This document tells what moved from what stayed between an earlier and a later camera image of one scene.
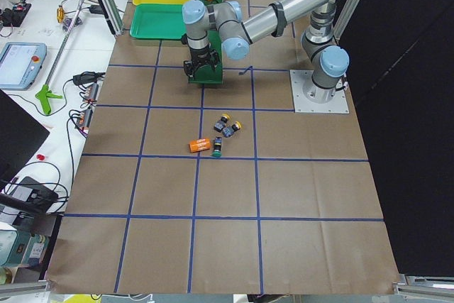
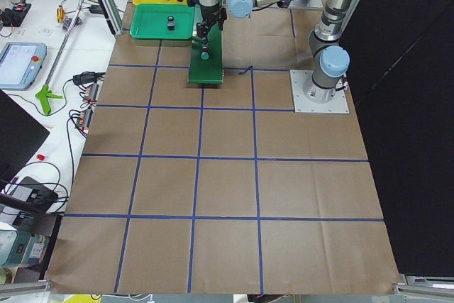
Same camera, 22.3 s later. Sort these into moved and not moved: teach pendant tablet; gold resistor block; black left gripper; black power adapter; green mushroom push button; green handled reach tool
Moved: green mushroom push button; black left gripper
Not moved: black power adapter; teach pendant tablet; gold resistor block; green handled reach tool
